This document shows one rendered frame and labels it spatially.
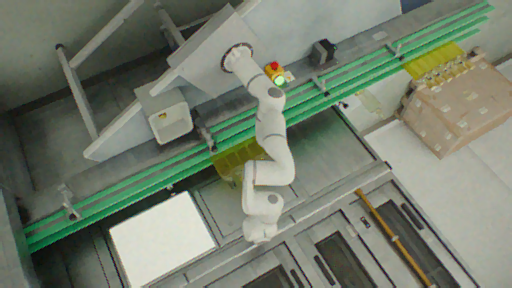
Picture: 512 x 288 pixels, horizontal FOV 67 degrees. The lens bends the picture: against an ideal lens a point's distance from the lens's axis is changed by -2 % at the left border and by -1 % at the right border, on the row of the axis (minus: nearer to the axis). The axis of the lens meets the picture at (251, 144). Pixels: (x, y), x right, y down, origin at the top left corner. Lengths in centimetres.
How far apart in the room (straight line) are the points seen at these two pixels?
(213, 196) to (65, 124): 95
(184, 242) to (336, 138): 95
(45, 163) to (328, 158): 148
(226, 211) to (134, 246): 45
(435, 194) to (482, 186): 66
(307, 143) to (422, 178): 373
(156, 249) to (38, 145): 91
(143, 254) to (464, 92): 470
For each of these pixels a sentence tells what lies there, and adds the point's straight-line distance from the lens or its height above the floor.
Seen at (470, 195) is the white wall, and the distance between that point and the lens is 588.
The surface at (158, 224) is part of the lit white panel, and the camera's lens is 193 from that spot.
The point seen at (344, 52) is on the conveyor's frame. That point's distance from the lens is 211.
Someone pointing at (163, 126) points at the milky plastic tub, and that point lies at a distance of 186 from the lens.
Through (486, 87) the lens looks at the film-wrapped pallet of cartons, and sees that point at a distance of 592.
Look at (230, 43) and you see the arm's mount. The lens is 160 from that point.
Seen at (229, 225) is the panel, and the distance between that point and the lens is 188.
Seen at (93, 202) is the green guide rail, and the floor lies 92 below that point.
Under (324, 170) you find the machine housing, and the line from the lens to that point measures 206.
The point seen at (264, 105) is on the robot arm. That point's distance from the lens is 149.
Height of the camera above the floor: 183
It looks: 26 degrees down
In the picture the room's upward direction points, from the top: 147 degrees clockwise
